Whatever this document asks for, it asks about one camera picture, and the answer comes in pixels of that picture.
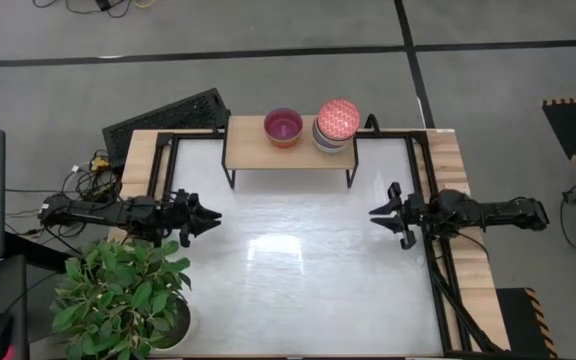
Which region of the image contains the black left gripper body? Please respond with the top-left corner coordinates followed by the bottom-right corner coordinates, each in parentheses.
top-left (166, 188), bottom-right (200, 249)

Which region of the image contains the black metal table frame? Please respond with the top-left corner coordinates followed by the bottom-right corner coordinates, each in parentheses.
top-left (148, 127), bottom-right (508, 359)

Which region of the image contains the wooden shelf black metal frame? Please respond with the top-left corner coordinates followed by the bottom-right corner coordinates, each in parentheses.
top-left (220, 108), bottom-right (360, 190)

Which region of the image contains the pink plastic bowl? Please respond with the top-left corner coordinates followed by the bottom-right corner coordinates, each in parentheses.
top-left (263, 107), bottom-right (304, 144)

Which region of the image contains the blue geometric bowl orange-dotted inside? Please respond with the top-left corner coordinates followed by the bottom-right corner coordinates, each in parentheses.
top-left (311, 127), bottom-right (355, 155)

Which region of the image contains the white plant pot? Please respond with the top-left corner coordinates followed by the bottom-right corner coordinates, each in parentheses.
top-left (147, 293), bottom-right (200, 355)

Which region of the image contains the white bowl dark swirl pattern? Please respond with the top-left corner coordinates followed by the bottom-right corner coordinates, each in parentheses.
top-left (316, 97), bottom-right (362, 143)

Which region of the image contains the green leafy plant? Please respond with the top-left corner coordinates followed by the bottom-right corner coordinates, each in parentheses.
top-left (50, 238), bottom-right (193, 360)

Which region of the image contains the black perforated metal panel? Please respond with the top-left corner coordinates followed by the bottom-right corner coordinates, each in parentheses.
top-left (101, 88), bottom-right (231, 162)

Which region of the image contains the black cable with adapter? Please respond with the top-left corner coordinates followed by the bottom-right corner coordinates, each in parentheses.
top-left (32, 0), bottom-right (134, 19)

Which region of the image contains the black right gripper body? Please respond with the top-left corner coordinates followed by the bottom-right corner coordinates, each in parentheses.
top-left (387, 181), bottom-right (427, 250)

